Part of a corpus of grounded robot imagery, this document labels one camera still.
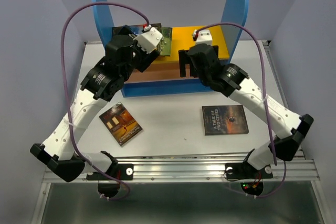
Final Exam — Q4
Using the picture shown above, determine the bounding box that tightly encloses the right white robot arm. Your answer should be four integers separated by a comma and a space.
178, 44, 313, 179

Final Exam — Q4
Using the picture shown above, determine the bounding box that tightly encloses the blue yellow wooden bookshelf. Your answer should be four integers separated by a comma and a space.
91, 0, 249, 99

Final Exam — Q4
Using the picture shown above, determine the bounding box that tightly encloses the Three Days to See book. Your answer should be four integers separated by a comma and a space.
112, 23, 162, 35

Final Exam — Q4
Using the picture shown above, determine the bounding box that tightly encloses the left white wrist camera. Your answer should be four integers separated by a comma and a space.
133, 25, 163, 54

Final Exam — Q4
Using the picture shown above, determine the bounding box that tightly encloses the Animal Farm book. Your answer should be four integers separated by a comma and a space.
157, 27, 173, 57

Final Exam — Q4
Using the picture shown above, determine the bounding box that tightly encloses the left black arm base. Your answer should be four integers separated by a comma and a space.
86, 163, 134, 201

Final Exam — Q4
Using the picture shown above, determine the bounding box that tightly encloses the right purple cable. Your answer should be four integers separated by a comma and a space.
194, 22, 287, 200

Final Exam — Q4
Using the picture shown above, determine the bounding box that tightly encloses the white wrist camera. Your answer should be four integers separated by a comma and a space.
133, 25, 163, 54
192, 29, 213, 46

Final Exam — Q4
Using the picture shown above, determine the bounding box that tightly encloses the Tale of Two Cities book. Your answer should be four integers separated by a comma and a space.
202, 105, 249, 136

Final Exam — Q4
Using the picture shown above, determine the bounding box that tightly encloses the Edward Tulane book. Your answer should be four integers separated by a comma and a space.
99, 102, 143, 147

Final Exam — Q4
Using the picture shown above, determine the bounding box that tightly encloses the aluminium mounting rail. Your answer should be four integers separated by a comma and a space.
43, 150, 320, 183

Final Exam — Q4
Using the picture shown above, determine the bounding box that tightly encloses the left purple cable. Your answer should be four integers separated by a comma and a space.
60, 1, 150, 201

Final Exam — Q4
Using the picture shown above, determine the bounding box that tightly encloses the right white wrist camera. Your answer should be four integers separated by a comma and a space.
192, 29, 213, 46

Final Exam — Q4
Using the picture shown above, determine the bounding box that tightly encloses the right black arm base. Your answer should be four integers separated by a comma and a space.
224, 163, 273, 197

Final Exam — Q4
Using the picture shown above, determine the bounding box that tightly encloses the purple cable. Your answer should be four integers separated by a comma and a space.
60, 1, 150, 201
194, 22, 287, 200

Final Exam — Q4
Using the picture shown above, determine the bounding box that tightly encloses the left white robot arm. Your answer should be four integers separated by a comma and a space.
30, 25, 163, 182

